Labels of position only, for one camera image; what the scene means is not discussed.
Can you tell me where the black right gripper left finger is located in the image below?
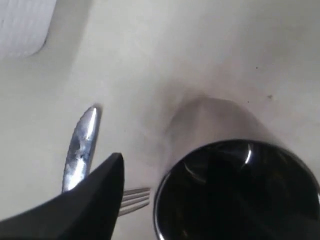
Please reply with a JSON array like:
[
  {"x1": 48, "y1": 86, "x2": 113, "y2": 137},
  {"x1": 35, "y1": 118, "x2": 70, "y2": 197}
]
[{"x1": 0, "y1": 152, "x2": 125, "y2": 240}]

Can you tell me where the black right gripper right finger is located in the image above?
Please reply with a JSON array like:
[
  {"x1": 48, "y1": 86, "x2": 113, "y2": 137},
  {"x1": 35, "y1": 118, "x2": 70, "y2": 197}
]
[{"x1": 206, "y1": 153, "x2": 320, "y2": 240}]

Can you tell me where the stainless steel cup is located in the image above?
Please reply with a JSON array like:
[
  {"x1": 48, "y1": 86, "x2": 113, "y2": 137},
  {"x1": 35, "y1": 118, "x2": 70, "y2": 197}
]
[{"x1": 153, "y1": 139, "x2": 320, "y2": 240}]

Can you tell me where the silver metal fork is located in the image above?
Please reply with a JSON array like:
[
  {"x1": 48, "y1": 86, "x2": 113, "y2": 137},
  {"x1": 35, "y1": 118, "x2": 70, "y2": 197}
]
[{"x1": 118, "y1": 187, "x2": 151, "y2": 217}]

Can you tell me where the silver table knife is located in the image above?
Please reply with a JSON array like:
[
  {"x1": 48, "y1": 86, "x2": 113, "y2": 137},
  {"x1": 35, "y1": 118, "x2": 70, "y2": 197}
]
[{"x1": 61, "y1": 104, "x2": 102, "y2": 193}]

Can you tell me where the white plastic woven basket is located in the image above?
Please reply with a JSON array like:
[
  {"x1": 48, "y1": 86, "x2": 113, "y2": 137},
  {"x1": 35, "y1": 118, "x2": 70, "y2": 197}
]
[{"x1": 0, "y1": 0, "x2": 57, "y2": 59}]

